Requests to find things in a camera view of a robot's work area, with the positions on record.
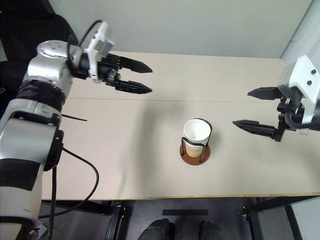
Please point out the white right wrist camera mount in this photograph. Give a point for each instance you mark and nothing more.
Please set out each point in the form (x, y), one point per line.
(306, 75)

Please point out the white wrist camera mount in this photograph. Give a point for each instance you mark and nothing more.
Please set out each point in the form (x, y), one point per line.
(100, 45)
(306, 75)

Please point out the black floor tape strip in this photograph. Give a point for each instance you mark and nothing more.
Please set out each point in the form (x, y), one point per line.
(185, 212)

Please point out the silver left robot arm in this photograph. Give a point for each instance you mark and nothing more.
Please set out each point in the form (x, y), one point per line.
(45, 67)

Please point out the dark rounded shape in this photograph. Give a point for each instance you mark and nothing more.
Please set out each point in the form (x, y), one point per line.
(211, 231)
(157, 230)

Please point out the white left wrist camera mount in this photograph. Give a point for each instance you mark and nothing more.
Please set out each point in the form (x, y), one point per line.
(100, 45)

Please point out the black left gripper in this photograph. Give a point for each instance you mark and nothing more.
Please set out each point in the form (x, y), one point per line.
(108, 72)

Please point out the tan ribbed paper cup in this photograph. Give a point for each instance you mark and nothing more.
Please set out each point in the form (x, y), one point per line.
(193, 150)
(197, 130)

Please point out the black zip tie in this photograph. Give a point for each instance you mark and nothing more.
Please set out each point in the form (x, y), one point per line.
(75, 118)

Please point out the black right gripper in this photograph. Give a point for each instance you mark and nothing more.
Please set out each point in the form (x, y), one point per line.
(283, 117)

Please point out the black chair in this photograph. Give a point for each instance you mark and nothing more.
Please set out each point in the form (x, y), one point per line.
(25, 27)

